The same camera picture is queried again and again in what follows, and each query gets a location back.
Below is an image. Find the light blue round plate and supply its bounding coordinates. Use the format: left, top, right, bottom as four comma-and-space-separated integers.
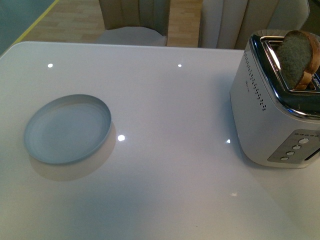
23, 94, 112, 165

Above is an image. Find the slice of brown bread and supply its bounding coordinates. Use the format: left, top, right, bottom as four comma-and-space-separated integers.
276, 30, 320, 91

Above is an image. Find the beige upholstered chair left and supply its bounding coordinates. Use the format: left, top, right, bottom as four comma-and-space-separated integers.
95, 0, 171, 47

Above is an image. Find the beige upholstered chair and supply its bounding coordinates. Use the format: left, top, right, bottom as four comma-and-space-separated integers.
198, 0, 310, 50
95, 0, 171, 47

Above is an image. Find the white chrome two-slot toaster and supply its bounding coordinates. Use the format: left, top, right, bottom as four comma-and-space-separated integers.
230, 29, 320, 169

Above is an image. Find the beige upholstered chair right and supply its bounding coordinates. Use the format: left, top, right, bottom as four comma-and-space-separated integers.
198, 0, 310, 50

